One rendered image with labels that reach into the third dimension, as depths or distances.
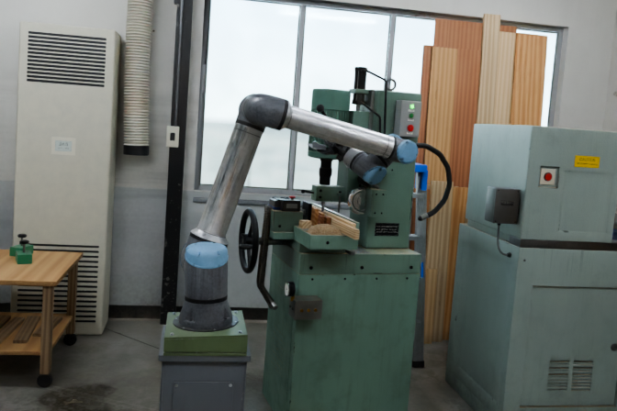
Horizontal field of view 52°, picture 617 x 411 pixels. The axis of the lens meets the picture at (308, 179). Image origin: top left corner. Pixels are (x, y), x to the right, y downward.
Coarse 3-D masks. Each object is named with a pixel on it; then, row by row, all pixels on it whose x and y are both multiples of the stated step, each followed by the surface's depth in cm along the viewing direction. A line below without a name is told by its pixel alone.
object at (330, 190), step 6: (312, 186) 292; (318, 186) 287; (324, 186) 288; (330, 186) 289; (336, 186) 291; (318, 192) 287; (324, 192) 288; (330, 192) 289; (336, 192) 290; (342, 192) 291; (312, 198) 291; (318, 198) 287; (324, 198) 288; (330, 198) 289; (336, 198) 290; (342, 198) 291; (324, 204) 292
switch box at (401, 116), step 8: (400, 104) 282; (408, 104) 282; (416, 104) 283; (400, 112) 281; (408, 112) 282; (416, 112) 283; (400, 120) 282; (416, 120) 284; (400, 128) 282; (416, 128) 284; (400, 136) 282; (408, 136) 283; (416, 136) 285
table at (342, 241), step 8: (272, 232) 276; (280, 232) 275; (288, 232) 276; (296, 232) 275; (304, 232) 264; (304, 240) 264; (312, 240) 257; (320, 240) 258; (328, 240) 259; (336, 240) 261; (344, 240) 262; (352, 240) 263; (312, 248) 258; (320, 248) 259; (328, 248) 260; (336, 248) 261; (344, 248) 262; (352, 248) 263
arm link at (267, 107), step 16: (256, 96) 230; (272, 96) 228; (256, 112) 227; (272, 112) 225; (288, 112) 226; (304, 112) 230; (288, 128) 232; (304, 128) 230; (320, 128) 231; (336, 128) 233; (352, 128) 235; (352, 144) 236; (368, 144) 237; (384, 144) 238; (400, 144) 239; (400, 160) 240
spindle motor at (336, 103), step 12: (312, 96) 285; (324, 96) 280; (336, 96) 279; (348, 96) 283; (312, 108) 285; (324, 108) 280; (336, 108) 280; (348, 108) 285; (348, 120) 288; (324, 144) 282; (312, 156) 284; (324, 156) 282; (336, 156) 282
